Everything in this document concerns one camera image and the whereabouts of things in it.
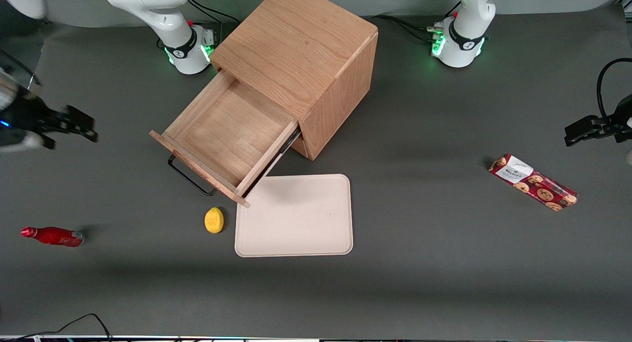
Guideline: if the yellow lemon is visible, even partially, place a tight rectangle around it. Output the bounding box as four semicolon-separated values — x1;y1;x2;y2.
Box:
204;207;225;234

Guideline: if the red bottle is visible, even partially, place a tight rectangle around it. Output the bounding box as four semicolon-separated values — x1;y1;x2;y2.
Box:
21;227;85;248

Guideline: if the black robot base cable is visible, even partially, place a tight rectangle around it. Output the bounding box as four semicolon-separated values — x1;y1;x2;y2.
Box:
188;3;225;27
378;14;442;44
189;0;241;25

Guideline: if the black looped gripper cable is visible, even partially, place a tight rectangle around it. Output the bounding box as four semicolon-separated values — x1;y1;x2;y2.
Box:
596;58;632;128

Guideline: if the thin black cable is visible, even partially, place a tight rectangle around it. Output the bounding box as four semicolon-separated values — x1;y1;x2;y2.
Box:
0;313;113;341

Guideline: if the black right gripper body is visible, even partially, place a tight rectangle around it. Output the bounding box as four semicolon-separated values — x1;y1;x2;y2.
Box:
0;68;67;152

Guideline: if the beige rectangular tray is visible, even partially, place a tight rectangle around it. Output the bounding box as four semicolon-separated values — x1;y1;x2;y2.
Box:
235;174;354;258

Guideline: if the red cookie box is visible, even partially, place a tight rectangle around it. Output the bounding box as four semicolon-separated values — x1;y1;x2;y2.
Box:
488;153;579;212

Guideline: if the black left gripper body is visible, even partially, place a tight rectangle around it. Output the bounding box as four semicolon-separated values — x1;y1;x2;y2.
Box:
611;93;632;146

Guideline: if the wooden drawer cabinet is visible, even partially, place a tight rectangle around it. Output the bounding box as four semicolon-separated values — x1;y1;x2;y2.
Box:
211;0;379;161

